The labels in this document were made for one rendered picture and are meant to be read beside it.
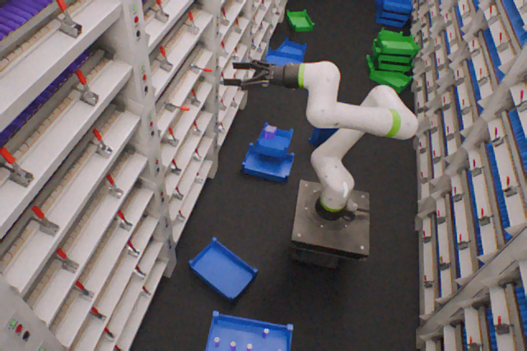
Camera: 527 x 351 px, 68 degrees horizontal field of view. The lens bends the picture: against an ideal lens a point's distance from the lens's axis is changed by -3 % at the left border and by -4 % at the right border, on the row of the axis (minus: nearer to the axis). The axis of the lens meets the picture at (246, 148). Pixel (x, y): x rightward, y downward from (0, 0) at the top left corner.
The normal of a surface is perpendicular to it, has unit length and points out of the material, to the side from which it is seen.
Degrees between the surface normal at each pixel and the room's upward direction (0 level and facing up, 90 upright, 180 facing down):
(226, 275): 0
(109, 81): 18
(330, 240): 1
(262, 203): 0
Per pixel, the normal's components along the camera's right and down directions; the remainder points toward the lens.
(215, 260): 0.06, -0.69
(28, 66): 0.36, -0.58
